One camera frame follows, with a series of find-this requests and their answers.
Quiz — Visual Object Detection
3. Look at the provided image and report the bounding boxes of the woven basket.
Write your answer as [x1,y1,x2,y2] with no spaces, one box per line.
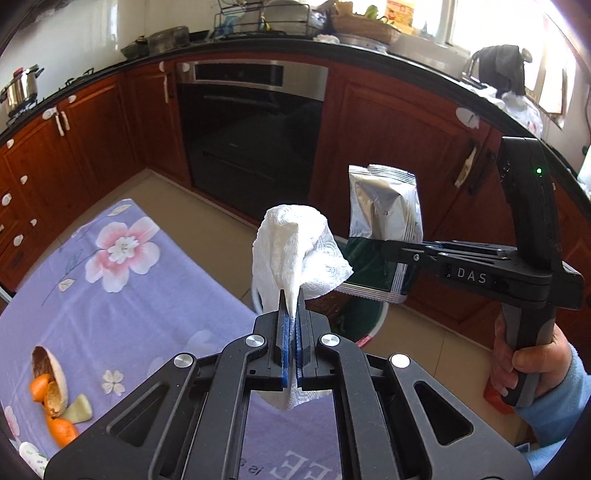
[331,11,402,45]

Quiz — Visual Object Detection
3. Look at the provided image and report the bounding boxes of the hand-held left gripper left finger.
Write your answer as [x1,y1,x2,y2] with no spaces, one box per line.
[44,288,293,480]

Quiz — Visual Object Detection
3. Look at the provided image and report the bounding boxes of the dark lidded container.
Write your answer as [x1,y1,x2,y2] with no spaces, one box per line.
[148,27,191,50]

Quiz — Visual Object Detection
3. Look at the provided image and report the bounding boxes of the person's right hand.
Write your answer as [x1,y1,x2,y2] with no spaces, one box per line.
[489,316,575,408]

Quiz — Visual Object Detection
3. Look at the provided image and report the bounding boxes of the orange peel piece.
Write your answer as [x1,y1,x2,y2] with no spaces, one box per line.
[48,415,79,448]
[30,374,54,400]
[44,382,65,416]

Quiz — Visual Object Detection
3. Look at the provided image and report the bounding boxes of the steel cooking pot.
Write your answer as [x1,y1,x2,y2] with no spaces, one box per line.
[0,65,45,116]

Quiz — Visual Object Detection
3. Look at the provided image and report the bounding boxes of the black pan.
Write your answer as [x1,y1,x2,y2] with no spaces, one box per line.
[121,37,151,59]

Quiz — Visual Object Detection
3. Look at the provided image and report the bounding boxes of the teal grey trash bin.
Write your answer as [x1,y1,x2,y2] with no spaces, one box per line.
[323,291,387,350]

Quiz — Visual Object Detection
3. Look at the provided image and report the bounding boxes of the pale green fruit piece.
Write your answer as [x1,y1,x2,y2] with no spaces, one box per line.
[62,393,93,423]

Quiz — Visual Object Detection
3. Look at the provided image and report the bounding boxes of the red wooden kitchen cabinets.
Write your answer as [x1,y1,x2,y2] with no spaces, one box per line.
[0,46,591,416]

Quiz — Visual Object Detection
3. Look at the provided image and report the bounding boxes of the wire dish rack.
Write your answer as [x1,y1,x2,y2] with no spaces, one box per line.
[213,0,319,38]

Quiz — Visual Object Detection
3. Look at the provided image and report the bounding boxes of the black built-in oven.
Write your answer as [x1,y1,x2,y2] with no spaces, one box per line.
[174,59,329,222]

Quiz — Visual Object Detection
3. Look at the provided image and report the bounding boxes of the green silver foil packet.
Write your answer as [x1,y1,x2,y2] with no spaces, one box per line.
[339,164,424,305]

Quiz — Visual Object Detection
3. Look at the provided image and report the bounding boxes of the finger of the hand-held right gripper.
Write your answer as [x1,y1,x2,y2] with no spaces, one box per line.
[381,239,446,278]
[418,243,514,257]

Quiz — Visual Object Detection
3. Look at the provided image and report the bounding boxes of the person's right forearm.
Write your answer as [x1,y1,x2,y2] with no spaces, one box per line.
[522,344,591,480]

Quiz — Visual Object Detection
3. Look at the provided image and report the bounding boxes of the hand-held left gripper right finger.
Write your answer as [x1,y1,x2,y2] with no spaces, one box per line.
[295,288,536,480]

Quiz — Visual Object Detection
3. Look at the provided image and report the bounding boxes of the white plastic bag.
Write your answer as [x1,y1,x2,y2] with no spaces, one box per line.
[501,90,544,136]

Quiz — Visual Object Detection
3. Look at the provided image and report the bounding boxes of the white paper towel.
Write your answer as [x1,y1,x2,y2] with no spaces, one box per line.
[252,204,354,411]

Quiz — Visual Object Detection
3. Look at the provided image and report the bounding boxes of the brown coconut shell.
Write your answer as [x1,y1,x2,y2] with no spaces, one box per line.
[31,346,69,407]

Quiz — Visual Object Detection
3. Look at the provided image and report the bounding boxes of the white printed scrap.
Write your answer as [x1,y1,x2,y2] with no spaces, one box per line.
[18,442,49,469]

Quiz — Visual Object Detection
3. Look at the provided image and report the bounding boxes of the black countertop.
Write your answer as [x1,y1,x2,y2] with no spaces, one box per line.
[0,32,591,204]

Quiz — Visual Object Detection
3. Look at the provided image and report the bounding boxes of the kitchen window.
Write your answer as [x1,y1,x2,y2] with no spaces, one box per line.
[443,0,583,126]

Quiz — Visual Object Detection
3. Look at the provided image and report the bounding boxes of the dark cloth on faucet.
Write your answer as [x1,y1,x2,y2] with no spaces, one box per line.
[464,45,535,96]

